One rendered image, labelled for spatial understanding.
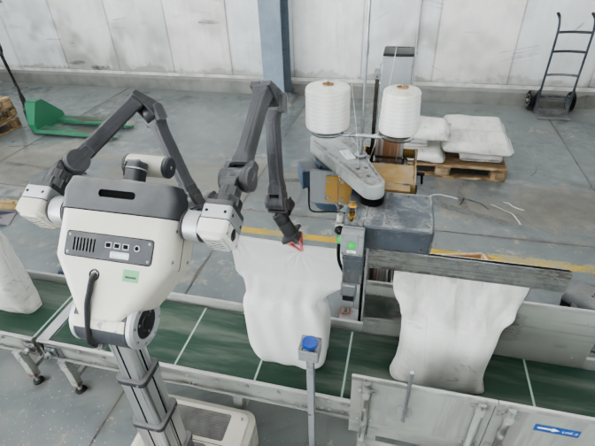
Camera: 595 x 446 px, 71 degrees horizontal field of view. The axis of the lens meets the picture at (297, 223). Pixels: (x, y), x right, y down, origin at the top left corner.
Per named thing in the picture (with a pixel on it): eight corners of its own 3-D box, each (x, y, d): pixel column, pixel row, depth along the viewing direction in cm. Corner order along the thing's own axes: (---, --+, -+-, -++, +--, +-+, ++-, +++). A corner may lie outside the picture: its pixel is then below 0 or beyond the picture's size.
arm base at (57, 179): (50, 186, 130) (73, 203, 141) (60, 164, 133) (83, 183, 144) (27, 183, 132) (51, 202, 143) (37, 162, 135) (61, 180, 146)
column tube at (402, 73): (359, 355, 255) (382, 56, 155) (360, 340, 264) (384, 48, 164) (377, 358, 252) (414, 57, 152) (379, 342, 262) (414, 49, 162)
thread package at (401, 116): (375, 138, 150) (379, 91, 140) (378, 123, 161) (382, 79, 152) (418, 141, 147) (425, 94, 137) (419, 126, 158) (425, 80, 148)
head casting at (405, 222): (340, 282, 156) (343, 217, 139) (350, 242, 176) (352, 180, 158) (424, 294, 150) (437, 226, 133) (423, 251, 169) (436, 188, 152)
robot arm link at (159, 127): (137, 112, 168) (150, 103, 161) (150, 110, 172) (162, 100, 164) (184, 211, 175) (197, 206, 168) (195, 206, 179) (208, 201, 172)
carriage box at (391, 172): (349, 242, 182) (351, 180, 164) (358, 202, 209) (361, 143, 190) (407, 249, 177) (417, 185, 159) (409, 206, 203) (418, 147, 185)
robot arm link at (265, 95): (248, 72, 145) (275, 69, 142) (262, 98, 157) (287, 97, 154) (214, 183, 128) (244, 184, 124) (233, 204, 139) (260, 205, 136)
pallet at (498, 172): (381, 173, 443) (382, 160, 435) (386, 140, 508) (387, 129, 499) (504, 182, 418) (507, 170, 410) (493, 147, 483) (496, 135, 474)
